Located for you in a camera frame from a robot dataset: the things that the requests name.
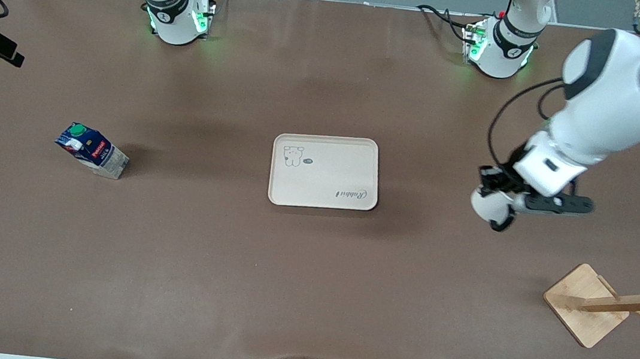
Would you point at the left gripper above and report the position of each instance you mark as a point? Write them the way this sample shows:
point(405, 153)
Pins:
point(493, 179)

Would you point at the blue and white milk carton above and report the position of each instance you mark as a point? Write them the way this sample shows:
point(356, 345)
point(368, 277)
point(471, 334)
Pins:
point(95, 151)

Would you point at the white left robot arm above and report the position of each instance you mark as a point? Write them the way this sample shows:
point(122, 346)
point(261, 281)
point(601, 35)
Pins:
point(612, 98)

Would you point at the cream tray with bear print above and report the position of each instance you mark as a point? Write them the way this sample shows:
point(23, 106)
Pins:
point(326, 174)

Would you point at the wooden mug tree stand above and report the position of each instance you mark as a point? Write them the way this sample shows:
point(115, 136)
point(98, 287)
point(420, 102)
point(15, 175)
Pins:
point(581, 317)

